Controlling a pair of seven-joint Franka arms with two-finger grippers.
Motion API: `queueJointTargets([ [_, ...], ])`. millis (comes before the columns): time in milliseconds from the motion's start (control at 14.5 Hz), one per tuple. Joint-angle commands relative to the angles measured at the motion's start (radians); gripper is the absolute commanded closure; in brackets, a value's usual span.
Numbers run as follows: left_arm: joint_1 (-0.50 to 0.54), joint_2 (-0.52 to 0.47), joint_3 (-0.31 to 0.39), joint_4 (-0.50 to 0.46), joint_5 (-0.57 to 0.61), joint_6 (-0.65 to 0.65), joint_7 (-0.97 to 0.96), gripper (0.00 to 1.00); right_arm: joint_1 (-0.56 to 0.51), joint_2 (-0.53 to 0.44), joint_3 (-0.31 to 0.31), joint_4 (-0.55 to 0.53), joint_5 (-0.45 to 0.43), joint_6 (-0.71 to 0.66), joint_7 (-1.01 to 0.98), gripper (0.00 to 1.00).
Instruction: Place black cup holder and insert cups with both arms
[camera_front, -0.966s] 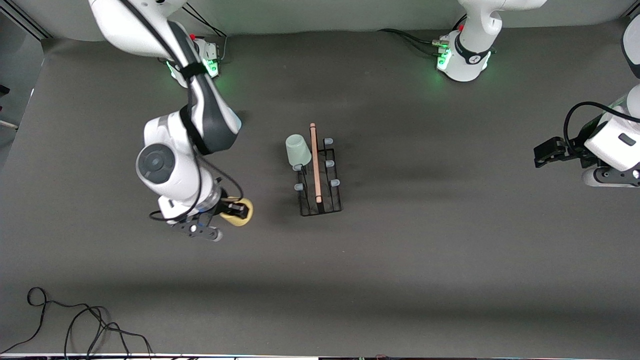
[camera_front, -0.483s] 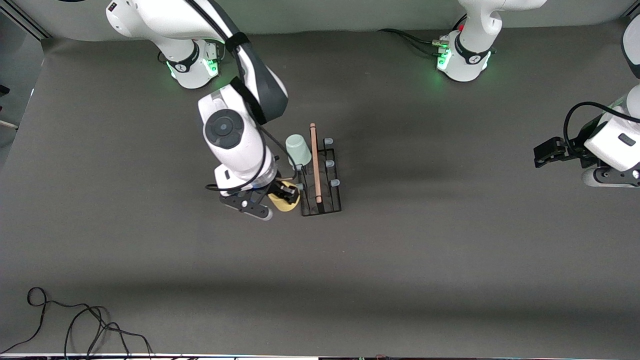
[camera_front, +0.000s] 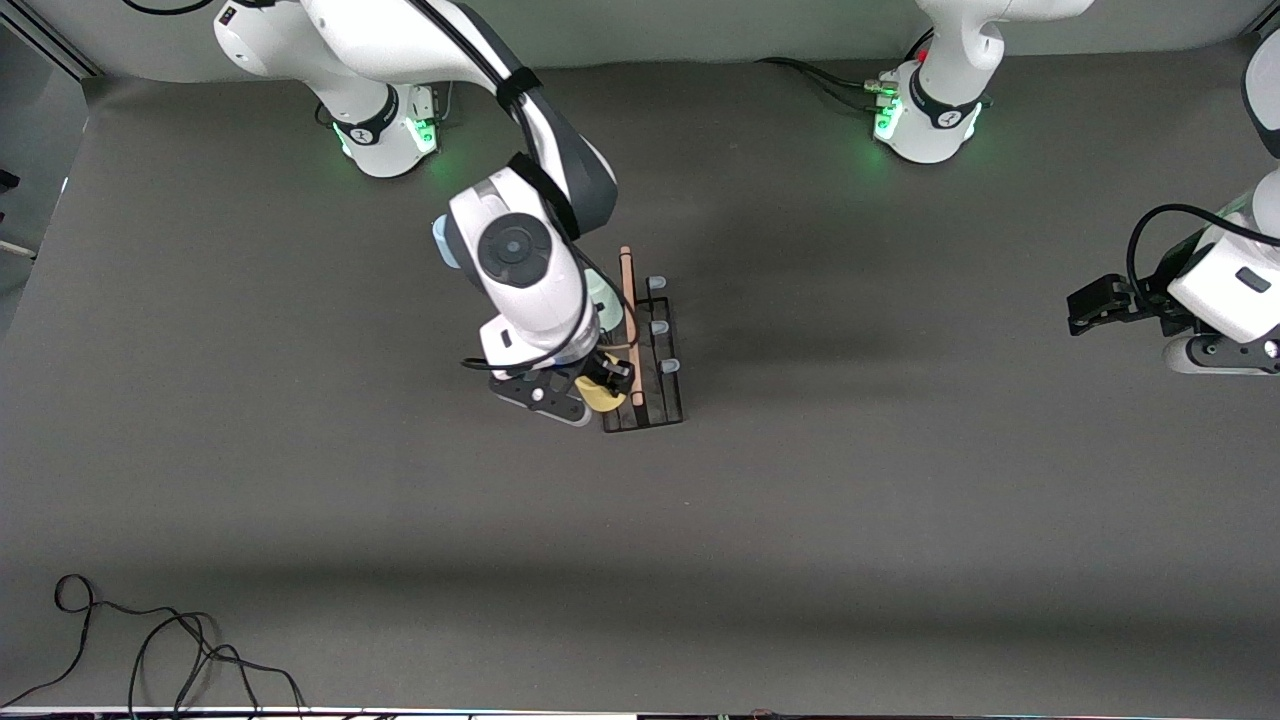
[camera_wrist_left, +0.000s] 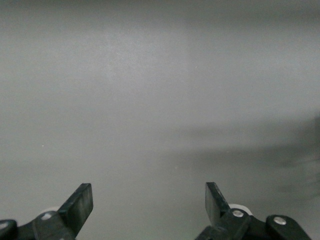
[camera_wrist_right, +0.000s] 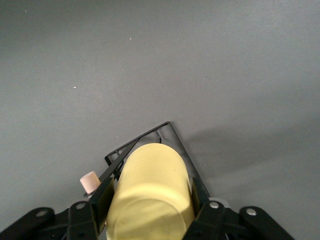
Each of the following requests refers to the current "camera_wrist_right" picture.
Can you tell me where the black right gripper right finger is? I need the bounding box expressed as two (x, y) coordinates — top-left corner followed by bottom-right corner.
(184, 177), (235, 240)

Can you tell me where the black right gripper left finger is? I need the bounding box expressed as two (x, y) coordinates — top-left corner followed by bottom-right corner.
(68, 177), (116, 240)

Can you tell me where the black wire cup holder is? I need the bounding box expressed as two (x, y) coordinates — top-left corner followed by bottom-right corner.
(79, 121), (212, 201)

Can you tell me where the yellow plastic cup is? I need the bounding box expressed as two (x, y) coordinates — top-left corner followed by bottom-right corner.
(104, 142), (196, 240)

